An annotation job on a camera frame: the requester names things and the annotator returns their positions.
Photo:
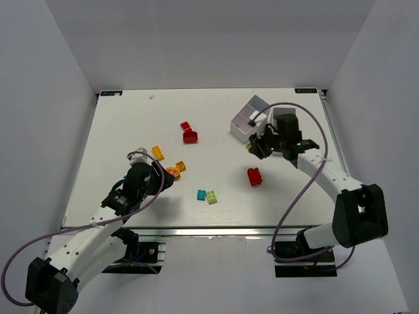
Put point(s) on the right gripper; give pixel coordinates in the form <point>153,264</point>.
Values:
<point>258,148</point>

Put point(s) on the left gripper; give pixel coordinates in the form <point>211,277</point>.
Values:
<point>160,178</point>

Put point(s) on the orange printed round lego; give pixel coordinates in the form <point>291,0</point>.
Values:
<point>174,172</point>

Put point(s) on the pale green lego brick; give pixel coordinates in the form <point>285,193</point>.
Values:
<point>211,197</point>

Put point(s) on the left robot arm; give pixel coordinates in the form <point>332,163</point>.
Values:
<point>53,284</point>

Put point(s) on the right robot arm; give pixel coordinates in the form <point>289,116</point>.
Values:
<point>360,211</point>

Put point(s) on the yellow long lego brick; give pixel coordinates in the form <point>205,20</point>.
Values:
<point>158,154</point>

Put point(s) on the orange small lego brick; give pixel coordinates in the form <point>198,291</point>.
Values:
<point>181,166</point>

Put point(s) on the upright white divided container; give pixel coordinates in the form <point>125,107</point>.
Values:
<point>278,111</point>

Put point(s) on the tilted white divided container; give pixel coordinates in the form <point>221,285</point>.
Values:
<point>239,126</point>

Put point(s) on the large red lego brick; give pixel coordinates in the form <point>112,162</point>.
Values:
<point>254,176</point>

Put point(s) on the cyan small lego brick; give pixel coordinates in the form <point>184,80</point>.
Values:
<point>201,195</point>

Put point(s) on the red rounded lego piece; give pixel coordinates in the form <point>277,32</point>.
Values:
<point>190,137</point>

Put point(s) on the right blue table label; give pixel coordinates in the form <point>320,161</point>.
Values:
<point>305,90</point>

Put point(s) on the blue table label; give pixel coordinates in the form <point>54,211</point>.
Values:
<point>305,90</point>
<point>108,93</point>

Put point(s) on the small red lego brick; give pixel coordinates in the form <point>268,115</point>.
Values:
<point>185,126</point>

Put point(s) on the left blue table label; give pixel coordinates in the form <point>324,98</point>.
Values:
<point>108,93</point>

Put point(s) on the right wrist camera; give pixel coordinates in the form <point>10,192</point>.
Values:
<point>258,121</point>

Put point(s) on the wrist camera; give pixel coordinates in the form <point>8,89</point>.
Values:
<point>258,121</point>
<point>139,156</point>

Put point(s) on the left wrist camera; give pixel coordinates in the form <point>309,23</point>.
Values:
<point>139,156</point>

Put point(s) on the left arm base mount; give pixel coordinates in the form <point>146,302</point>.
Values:
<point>141,256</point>

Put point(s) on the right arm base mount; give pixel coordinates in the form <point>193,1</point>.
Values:
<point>294,259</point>

